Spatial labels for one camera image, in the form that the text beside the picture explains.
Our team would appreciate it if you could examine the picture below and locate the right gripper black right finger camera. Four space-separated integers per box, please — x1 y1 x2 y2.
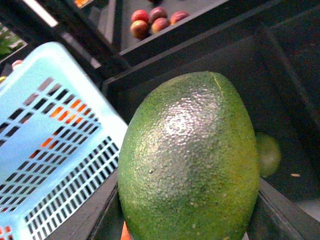
247 178 320 240

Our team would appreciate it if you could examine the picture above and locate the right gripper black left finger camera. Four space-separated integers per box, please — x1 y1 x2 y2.
47 170 119 240

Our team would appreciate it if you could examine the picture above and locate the light blue plastic basket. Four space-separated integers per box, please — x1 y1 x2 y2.
0 42 127 240

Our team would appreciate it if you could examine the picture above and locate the large green avocado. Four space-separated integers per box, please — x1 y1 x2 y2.
118 71 260 240

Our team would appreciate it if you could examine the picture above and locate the red yellow mango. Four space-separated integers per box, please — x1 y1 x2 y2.
29 96 99 164

